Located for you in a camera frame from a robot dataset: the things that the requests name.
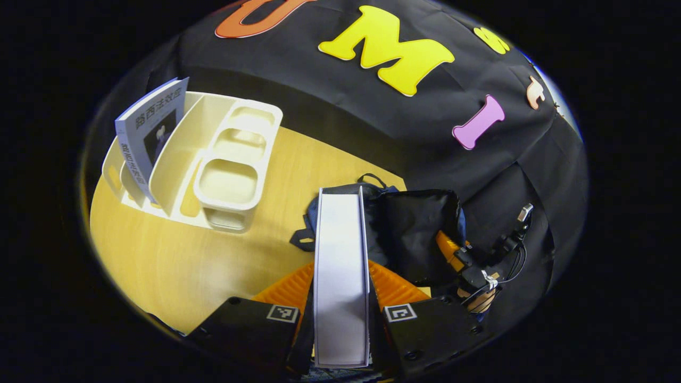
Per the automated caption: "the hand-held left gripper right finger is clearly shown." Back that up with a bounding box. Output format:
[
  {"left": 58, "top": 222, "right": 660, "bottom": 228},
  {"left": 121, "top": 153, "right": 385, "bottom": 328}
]
[{"left": 367, "top": 260, "right": 494, "bottom": 379}]

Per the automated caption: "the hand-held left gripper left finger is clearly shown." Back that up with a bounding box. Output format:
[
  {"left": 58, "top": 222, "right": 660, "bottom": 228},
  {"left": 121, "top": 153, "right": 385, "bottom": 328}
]
[{"left": 185, "top": 261, "right": 317, "bottom": 379}]

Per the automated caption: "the blue schoolbag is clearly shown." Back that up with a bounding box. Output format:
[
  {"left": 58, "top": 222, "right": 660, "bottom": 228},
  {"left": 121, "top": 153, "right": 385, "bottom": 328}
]
[{"left": 290, "top": 173, "right": 468, "bottom": 285}]

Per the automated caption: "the white cover book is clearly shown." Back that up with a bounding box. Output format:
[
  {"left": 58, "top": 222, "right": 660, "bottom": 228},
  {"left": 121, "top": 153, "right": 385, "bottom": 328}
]
[{"left": 313, "top": 186, "right": 371, "bottom": 369}]

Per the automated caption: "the white plastic bookshelf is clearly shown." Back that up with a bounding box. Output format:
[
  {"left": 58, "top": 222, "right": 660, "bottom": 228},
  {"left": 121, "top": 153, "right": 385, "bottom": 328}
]
[{"left": 101, "top": 91, "right": 284, "bottom": 234}]

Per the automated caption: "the grey-blue cover book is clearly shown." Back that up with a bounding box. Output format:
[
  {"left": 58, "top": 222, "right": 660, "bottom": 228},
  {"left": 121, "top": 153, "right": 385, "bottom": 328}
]
[{"left": 115, "top": 77, "right": 190, "bottom": 204}]

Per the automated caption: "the black backdrop cloth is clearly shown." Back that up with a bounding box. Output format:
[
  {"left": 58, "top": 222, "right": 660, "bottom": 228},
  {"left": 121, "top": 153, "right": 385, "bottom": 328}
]
[{"left": 90, "top": 0, "right": 588, "bottom": 298}]

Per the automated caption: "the black cable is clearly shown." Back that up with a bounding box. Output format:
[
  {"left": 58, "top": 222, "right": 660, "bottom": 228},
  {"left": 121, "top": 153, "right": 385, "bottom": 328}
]
[{"left": 497, "top": 203, "right": 534, "bottom": 285}]

